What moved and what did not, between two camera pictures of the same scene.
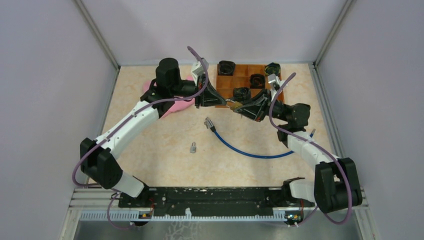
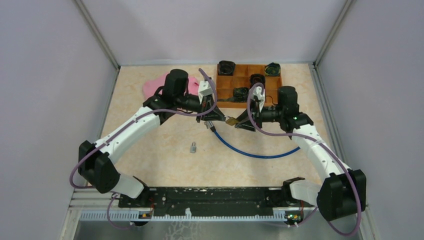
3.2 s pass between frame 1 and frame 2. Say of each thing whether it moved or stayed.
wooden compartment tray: stayed
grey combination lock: stayed
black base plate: stayed
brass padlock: moved
